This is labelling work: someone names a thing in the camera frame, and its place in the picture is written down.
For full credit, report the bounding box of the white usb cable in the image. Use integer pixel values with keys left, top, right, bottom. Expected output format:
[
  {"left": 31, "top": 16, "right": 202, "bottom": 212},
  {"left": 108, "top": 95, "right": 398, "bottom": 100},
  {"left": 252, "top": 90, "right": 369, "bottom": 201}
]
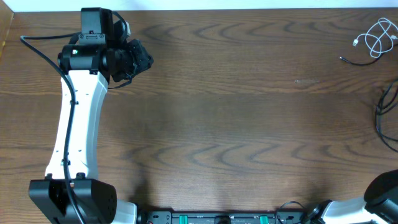
[{"left": 352, "top": 17, "right": 398, "bottom": 59}]

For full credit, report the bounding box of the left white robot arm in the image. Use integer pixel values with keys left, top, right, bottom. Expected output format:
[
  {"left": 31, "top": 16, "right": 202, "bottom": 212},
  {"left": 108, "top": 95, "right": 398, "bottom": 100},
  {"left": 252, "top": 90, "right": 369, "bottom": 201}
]
[{"left": 29, "top": 7, "right": 154, "bottom": 223}]

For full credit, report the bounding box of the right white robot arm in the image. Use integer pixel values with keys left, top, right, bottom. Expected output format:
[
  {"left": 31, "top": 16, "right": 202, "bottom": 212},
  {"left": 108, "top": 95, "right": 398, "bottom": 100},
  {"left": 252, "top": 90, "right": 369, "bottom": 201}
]
[{"left": 302, "top": 170, "right": 397, "bottom": 224}]

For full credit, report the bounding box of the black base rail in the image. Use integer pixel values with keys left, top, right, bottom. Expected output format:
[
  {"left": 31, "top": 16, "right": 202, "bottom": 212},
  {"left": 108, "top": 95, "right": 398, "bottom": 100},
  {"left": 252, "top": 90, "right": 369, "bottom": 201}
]
[{"left": 136, "top": 201, "right": 316, "bottom": 224}]

